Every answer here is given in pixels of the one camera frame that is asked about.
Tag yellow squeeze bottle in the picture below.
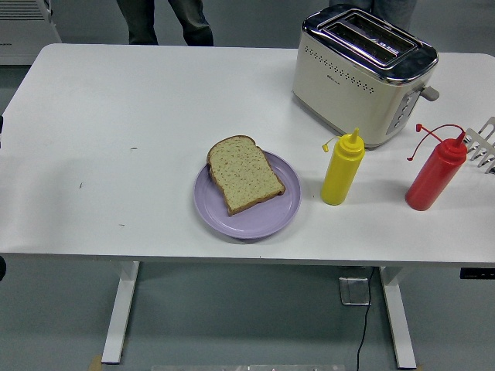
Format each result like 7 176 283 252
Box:
320 128 366 206

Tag bread slice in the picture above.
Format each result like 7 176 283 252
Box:
207 152 229 206
208 134 287 216

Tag black desk control panel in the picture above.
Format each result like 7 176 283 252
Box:
459 267 495 280

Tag white table leg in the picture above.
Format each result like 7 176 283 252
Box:
101 260 140 365
378 266 418 370

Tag white appliance with vents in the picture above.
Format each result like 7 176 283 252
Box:
0 0 63 66

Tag purple plate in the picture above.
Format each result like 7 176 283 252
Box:
193 149 302 240

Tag person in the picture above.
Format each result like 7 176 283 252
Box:
115 0 215 47

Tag metal floor socket box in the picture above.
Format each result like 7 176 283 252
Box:
339 276 372 307

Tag cream and chrome toaster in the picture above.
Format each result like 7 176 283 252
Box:
291 3 441 151

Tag red squeeze bottle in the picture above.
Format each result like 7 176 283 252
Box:
405 123 468 212

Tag silver metal tongs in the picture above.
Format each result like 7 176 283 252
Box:
463 115 495 175

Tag black floor cable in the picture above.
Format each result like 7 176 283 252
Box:
355 268 376 371

